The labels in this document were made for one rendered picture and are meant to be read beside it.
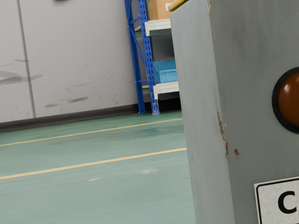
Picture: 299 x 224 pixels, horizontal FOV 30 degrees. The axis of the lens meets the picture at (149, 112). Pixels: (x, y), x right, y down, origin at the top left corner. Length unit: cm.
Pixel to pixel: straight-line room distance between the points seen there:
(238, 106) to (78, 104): 513
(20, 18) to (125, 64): 108
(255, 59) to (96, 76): 515
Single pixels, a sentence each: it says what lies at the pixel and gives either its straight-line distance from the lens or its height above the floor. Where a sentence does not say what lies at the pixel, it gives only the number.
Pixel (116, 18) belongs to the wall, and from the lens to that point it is 544.
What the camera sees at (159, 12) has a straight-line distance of 482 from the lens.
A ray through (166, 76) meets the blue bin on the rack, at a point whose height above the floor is 31.
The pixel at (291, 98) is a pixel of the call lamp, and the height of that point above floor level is 26.
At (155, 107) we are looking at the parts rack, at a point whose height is 6.
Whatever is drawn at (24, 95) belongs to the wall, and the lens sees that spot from 531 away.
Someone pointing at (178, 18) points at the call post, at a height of 31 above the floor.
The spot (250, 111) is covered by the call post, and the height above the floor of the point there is 26.
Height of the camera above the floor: 28
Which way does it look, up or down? 3 degrees down
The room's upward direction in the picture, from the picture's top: 7 degrees counter-clockwise
